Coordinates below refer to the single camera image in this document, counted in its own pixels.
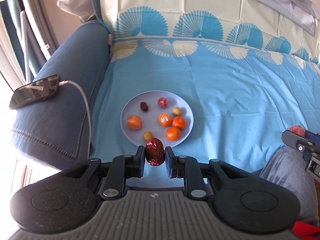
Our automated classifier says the dark red jujube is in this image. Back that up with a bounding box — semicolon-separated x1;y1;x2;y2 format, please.
145;138;165;166
140;102;149;112

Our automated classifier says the tan longan fruit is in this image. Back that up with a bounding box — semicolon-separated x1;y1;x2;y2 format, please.
142;131;153;141

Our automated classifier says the small orange lowest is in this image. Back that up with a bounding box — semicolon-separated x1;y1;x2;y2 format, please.
172;116;186;130

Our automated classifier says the small orange top cluster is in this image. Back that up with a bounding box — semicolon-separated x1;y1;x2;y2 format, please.
126;115;142;130

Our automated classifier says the yellow-red small apple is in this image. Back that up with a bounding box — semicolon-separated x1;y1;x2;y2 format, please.
172;107;182;116

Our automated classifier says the red candy fruit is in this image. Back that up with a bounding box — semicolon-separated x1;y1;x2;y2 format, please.
157;97;168;108

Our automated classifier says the red cherry tomato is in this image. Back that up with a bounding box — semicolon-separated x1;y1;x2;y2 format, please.
289;125;305;137

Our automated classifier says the grey trouser knee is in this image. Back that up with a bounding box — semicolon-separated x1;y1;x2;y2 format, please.
253;146;319;227

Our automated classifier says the light blue round plate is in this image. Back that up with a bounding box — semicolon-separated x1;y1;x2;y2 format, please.
120;90;194;147

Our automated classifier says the blue patterned cloth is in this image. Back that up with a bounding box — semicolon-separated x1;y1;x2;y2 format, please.
92;6;319;172

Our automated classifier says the black smartphone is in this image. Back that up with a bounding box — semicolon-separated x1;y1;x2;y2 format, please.
9;74;60;110

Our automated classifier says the white charging cable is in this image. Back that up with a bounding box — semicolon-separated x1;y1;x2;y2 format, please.
58;80;93;159

